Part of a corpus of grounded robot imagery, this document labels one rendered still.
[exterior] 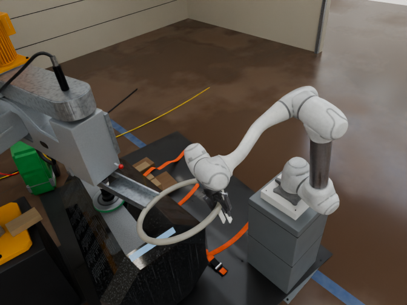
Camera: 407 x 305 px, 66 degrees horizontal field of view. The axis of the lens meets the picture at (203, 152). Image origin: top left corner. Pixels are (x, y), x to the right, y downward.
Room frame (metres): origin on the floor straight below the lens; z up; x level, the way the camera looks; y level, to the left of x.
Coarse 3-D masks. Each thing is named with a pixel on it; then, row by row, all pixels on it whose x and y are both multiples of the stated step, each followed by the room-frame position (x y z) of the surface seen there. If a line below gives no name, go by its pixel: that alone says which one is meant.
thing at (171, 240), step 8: (176, 184) 1.29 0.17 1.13; (184, 184) 1.28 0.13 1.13; (160, 192) 1.26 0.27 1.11; (168, 192) 1.26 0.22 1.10; (152, 200) 1.21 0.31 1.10; (144, 208) 1.15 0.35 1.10; (216, 208) 0.96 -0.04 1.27; (144, 216) 1.10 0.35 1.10; (208, 216) 0.92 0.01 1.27; (200, 224) 0.88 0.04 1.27; (208, 224) 0.89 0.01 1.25; (184, 232) 0.86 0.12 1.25; (192, 232) 0.85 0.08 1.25; (144, 240) 0.90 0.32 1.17; (152, 240) 0.87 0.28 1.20; (160, 240) 0.85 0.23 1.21; (168, 240) 0.84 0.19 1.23; (176, 240) 0.83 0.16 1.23
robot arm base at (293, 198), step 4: (276, 180) 1.47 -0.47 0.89; (280, 180) 1.46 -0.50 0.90; (280, 184) 1.41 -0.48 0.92; (276, 188) 1.41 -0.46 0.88; (280, 188) 1.39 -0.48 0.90; (276, 192) 1.38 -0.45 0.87; (280, 192) 1.37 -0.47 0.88; (284, 192) 1.35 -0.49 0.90; (284, 196) 1.34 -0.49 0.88; (288, 196) 1.32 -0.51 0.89; (292, 196) 1.31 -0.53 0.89; (296, 196) 1.31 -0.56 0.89; (288, 200) 1.31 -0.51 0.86; (292, 200) 1.30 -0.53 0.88; (296, 200) 1.29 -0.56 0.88; (292, 204) 1.28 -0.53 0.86; (296, 204) 1.27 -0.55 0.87
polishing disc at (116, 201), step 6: (96, 198) 1.47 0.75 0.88; (114, 198) 1.46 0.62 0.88; (120, 198) 1.45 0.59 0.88; (96, 204) 1.42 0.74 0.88; (102, 204) 1.42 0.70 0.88; (108, 204) 1.41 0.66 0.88; (114, 204) 1.41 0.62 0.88; (120, 204) 1.41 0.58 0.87; (102, 210) 1.37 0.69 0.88; (108, 210) 1.37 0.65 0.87
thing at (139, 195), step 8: (120, 176) 1.43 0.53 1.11; (104, 184) 1.36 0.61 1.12; (112, 184) 1.40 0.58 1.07; (120, 184) 1.39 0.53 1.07; (128, 184) 1.39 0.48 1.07; (136, 184) 1.34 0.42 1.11; (112, 192) 1.32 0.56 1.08; (120, 192) 1.28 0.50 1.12; (128, 192) 1.31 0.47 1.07; (136, 192) 1.31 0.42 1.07; (144, 192) 1.30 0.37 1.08; (152, 192) 1.26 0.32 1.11; (128, 200) 1.23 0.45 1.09; (136, 200) 1.20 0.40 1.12; (144, 200) 1.24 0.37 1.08
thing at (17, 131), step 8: (0, 112) 1.71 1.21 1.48; (8, 112) 1.72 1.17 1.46; (0, 120) 1.66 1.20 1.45; (8, 120) 1.70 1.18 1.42; (16, 120) 1.74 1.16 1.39; (0, 128) 1.63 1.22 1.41; (8, 128) 1.67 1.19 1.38; (16, 128) 1.71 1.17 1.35; (24, 128) 1.75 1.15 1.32; (0, 136) 1.60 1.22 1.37; (8, 136) 1.65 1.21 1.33; (16, 136) 1.69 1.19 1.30; (24, 136) 1.74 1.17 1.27; (0, 144) 1.59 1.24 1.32; (8, 144) 1.63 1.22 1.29; (0, 152) 1.57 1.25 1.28
